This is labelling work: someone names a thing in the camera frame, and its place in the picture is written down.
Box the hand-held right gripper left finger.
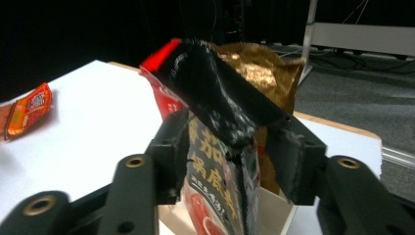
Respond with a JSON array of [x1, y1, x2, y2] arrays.
[[145, 108, 191, 206]]

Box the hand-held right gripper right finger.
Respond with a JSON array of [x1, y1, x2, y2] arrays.
[[264, 115, 328, 207]]

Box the white plastic divided bin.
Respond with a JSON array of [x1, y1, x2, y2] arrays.
[[158, 187, 298, 235]]

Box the red and black soup base packet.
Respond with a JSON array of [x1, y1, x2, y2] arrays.
[[139, 37, 292, 235]]

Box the gold foil packet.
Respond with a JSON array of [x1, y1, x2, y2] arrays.
[[208, 41, 307, 197]]

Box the orange snack packet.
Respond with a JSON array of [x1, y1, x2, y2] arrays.
[[3, 81, 53, 141]]

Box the black floor cable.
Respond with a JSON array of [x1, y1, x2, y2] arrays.
[[311, 48, 415, 72]]

